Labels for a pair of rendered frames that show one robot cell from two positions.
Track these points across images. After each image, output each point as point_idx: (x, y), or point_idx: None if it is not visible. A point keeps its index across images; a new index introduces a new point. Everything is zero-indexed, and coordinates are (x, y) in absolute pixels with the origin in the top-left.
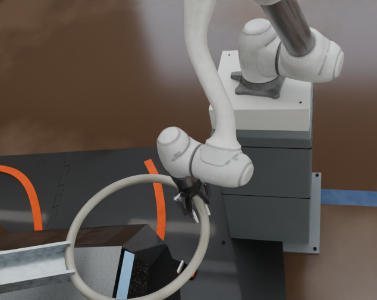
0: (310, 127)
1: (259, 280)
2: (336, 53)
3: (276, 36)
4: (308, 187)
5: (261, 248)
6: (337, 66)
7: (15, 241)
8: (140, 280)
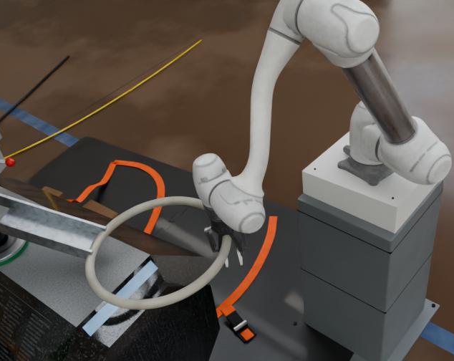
0: (399, 230)
1: None
2: (437, 155)
3: None
4: (384, 299)
5: (328, 348)
6: (433, 170)
7: (84, 216)
8: (149, 292)
